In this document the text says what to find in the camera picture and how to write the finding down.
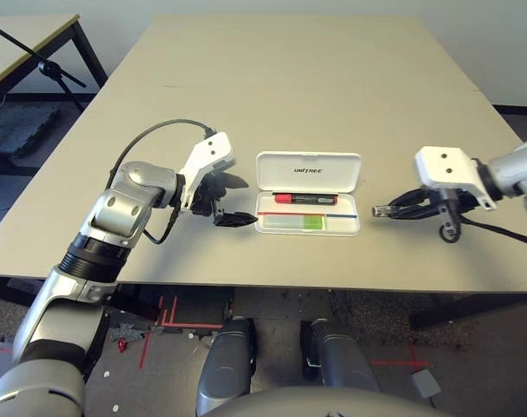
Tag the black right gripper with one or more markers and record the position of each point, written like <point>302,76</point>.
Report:
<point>449,217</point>

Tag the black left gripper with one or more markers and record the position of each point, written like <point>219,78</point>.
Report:
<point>204,195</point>

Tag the red black marker pen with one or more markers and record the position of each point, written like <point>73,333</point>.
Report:
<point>306,199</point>

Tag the white plastic pencil case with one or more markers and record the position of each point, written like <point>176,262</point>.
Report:
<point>311,169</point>

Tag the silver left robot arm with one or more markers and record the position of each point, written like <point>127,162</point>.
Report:
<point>115,208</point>

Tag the grey left robot leg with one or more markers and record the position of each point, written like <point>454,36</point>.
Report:
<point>226,369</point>

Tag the grey robot leg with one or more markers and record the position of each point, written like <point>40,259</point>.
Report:
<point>226,369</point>
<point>341,358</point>

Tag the grey right robot leg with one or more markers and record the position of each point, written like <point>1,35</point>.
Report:
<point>341,358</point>

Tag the small grey floor pedal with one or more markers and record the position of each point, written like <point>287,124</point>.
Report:
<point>424,383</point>

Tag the small red floor clip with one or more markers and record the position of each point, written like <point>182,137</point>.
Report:
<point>123,345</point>

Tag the grey robot torso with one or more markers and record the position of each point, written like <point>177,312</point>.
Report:
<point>324,406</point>

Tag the black tripod stand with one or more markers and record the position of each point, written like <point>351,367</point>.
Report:
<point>48,69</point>

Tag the dark grey foam mat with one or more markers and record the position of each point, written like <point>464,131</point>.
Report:
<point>15,128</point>

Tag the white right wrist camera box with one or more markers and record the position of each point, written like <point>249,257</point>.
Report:
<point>441,167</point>

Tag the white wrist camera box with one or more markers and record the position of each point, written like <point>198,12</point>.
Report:
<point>211,150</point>
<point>441,167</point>

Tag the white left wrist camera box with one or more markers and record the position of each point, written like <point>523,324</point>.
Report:
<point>211,150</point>

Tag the beige side table black frame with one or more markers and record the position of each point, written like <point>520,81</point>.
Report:
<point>11,48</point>

